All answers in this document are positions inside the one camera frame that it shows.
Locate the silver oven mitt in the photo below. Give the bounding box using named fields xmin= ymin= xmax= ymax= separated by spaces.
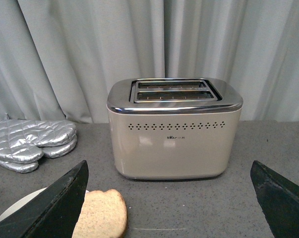
xmin=0 ymin=119 xmax=76 ymax=164
xmin=0 ymin=135 xmax=77 ymax=174

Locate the cream and chrome toaster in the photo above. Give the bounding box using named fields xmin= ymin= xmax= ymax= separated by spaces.
xmin=107 ymin=78 xmax=243 ymax=179

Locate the brown bread slice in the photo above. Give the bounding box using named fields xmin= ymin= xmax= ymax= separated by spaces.
xmin=72 ymin=189 xmax=127 ymax=238

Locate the upper silver oven mitt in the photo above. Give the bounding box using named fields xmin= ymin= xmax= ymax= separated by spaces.
xmin=0 ymin=119 xmax=76 ymax=164

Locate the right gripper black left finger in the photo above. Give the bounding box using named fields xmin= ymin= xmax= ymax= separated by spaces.
xmin=0 ymin=160 xmax=89 ymax=238

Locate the grey curtain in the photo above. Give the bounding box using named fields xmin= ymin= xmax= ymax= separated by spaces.
xmin=0 ymin=0 xmax=299 ymax=123

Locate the white round plate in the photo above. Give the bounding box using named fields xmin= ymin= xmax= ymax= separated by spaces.
xmin=0 ymin=187 xmax=46 ymax=222

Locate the lower silver oven mitt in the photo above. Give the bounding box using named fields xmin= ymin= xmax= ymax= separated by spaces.
xmin=0 ymin=135 xmax=77 ymax=174

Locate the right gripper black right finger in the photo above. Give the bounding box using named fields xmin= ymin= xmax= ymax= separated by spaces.
xmin=250 ymin=161 xmax=299 ymax=238

